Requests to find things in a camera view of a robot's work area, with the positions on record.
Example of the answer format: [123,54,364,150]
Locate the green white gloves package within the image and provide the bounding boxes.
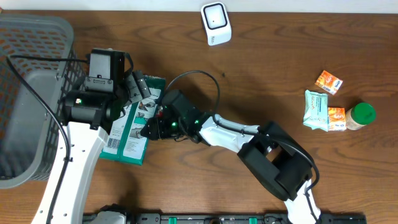
[99,76,166,166]

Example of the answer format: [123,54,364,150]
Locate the white mint wipes pack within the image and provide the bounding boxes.
[303,90,328,131]

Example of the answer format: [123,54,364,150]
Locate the orange small box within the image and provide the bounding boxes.
[328,107,346,131]
[315,70,343,95]

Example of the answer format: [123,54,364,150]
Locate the green lid jar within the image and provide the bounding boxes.
[346,103,376,130]

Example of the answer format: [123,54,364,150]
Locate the red snack stick packet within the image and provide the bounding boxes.
[155,106,163,118]

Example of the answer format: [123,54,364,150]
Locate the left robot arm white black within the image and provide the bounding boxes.
[32,122,108,224]

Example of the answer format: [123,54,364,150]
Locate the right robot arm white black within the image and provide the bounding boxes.
[140,113,321,223]

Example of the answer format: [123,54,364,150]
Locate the white barcode scanner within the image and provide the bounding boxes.
[200,1,232,46]

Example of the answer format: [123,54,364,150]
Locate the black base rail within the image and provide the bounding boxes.
[82,213,368,224]

